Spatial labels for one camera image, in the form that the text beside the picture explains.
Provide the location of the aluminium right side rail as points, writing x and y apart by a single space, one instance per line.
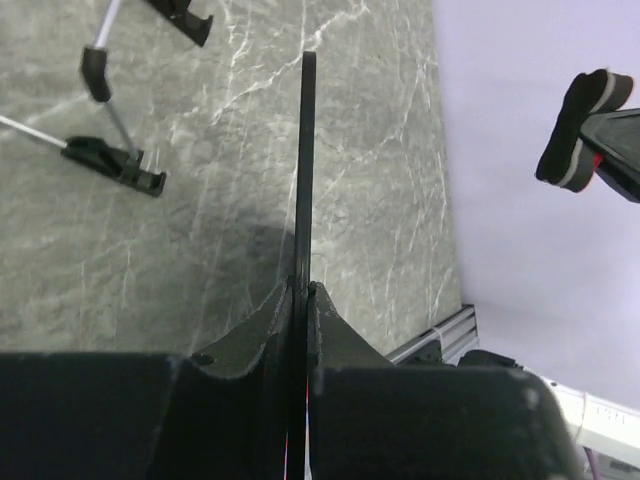
446 342

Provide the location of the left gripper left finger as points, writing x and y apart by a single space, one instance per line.
215 414

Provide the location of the red black eraser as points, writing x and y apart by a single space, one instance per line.
567 161

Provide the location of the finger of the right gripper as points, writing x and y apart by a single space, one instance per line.
615 136

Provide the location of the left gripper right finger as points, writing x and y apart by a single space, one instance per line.
371 419

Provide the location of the white whiteboard black frame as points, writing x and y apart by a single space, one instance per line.
296 439

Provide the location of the metal wire whiteboard stand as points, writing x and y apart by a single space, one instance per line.
115 68

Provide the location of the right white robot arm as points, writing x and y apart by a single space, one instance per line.
554 277

